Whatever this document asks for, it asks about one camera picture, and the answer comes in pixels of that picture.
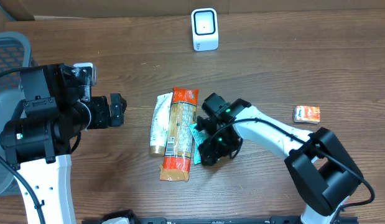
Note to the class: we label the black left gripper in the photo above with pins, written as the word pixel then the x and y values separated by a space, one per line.
pixel 104 121

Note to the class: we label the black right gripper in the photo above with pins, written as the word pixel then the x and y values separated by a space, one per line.
pixel 214 151

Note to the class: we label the teal snack packet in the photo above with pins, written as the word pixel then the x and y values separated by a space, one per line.
pixel 198 137

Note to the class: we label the orange spaghetti packet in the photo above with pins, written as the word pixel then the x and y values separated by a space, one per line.
pixel 178 151

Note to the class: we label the white shampoo tube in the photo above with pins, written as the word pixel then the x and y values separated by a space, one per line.
pixel 160 125

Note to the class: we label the orange tissue packet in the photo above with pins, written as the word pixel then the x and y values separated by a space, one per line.
pixel 307 114

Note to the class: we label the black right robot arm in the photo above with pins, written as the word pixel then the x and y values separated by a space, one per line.
pixel 323 172

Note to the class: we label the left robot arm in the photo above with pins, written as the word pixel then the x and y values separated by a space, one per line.
pixel 45 130

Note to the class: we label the white barcode scanner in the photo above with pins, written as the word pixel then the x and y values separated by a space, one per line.
pixel 205 34

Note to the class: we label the dark grey plastic basket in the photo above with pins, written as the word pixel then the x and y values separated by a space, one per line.
pixel 15 52

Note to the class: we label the brown cardboard backboard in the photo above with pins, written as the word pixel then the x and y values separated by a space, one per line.
pixel 26 10

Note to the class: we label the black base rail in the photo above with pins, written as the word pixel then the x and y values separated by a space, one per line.
pixel 128 216

